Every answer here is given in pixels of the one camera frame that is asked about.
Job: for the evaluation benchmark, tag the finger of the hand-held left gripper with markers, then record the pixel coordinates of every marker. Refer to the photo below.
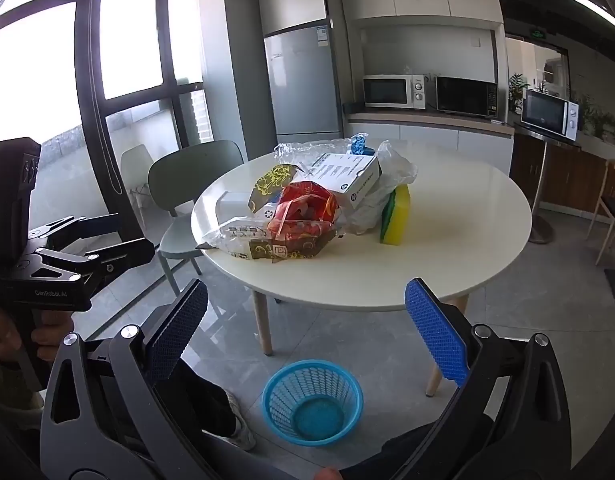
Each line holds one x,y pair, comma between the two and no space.
100,225
130,252

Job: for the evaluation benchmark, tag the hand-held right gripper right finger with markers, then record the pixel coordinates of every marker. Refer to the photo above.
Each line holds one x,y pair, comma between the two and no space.
435,332

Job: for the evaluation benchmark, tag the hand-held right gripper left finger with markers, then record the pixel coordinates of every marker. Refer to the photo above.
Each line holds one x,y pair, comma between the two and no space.
180,325

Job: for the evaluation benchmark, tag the blue mesh basket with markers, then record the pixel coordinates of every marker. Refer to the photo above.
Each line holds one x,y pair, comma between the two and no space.
282,400

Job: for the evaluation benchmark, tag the white plastic bag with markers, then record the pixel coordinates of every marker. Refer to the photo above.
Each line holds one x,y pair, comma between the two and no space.
400,165

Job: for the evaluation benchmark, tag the white printed box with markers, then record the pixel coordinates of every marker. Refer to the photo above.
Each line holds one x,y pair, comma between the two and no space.
352,175

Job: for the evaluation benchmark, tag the clear plastic wrap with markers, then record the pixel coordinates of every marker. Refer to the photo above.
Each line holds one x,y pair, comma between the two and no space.
297,150

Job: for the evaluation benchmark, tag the blue plastic bag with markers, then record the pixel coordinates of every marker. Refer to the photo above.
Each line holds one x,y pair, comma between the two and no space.
360,144

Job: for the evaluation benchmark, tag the person's left forearm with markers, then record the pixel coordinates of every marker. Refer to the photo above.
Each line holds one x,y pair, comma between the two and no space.
7,395

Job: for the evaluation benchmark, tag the person's left hand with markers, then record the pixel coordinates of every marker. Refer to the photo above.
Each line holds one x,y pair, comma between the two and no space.
50,345

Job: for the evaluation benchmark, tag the person's right hand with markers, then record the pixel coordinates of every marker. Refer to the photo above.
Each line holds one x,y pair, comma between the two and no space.
327,474

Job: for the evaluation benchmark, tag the white chair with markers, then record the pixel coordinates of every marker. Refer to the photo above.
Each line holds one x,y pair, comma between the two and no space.
135,170

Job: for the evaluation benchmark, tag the person's left leg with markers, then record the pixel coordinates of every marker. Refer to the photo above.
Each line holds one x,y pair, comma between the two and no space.
202,405

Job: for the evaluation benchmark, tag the green chair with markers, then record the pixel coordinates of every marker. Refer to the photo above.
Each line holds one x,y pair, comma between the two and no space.
192,175

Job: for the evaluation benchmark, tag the clear brown printed packet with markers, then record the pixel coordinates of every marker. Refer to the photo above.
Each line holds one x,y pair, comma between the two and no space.
247,240

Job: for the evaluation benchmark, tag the white foam block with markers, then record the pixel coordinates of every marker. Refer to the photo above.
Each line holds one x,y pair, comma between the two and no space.
232,205

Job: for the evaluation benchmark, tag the round white table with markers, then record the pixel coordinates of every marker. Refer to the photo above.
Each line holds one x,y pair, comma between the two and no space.
462,220

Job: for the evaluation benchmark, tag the yellow green sponge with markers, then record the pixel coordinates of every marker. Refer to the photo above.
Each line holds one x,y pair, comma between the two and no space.
397,215

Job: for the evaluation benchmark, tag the white left shoe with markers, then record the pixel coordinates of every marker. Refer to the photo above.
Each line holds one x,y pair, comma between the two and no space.
242,435

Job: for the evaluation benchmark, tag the black gold patterned packet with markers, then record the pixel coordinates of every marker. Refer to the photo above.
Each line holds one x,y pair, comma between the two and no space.
270,182

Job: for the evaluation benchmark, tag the red snack bag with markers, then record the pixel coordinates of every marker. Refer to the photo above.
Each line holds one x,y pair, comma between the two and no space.
307,210

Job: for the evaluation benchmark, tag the white counter cabinets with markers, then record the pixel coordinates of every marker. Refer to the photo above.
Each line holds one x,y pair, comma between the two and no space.
437,137

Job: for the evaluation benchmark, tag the brown wooden cabinets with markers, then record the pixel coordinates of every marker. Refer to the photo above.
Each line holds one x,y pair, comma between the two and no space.
577,175

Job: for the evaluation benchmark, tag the wooden chair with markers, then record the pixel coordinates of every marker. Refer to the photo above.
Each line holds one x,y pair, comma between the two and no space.
612,205

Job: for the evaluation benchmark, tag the black microwave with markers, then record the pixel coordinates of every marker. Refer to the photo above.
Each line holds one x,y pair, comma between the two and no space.
462,95

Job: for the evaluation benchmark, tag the silver fridge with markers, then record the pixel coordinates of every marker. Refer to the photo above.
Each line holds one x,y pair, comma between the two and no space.
302,85

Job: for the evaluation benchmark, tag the white microwave with dark door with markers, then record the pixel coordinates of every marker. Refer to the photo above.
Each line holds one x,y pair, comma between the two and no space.
545,112

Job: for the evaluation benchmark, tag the white microwave with dials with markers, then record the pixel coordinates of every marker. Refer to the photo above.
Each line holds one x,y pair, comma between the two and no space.
387,91

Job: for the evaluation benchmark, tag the potted plant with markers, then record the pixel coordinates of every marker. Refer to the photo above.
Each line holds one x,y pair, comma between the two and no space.
516,92

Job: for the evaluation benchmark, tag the row of green plants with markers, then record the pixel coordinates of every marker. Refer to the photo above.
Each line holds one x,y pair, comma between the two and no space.
602,120

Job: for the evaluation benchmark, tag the white cabinet above fridge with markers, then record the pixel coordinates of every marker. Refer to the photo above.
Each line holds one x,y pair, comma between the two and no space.
292,0

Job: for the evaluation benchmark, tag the green exit sign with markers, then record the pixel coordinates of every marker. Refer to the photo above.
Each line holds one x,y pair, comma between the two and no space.
536,33

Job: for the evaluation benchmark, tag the ceiling light bar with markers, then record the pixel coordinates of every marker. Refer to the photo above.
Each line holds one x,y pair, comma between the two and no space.
595,9

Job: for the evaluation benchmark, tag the metal pedestal stand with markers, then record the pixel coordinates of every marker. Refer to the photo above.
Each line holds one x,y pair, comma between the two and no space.
540,195

